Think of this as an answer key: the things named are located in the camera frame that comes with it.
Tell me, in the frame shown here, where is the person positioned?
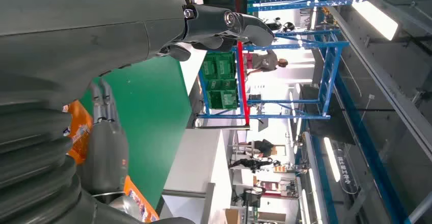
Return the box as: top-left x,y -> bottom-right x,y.
244,49 -> 288,77
229,138 -> 277,173

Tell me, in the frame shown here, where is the blue rack with red bar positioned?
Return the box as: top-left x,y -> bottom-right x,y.
197,30 -> 350,126

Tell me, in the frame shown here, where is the white table with steel legs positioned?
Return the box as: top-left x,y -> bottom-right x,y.
161,128 -> 234,224

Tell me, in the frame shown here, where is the green plastic crate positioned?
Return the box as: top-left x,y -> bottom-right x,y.
206,79 -> 239,110
200,52 -> 237,80

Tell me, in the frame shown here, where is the ceiling light panel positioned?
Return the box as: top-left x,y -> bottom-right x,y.
322,136 -> 341,183
350,0 -> 399,42

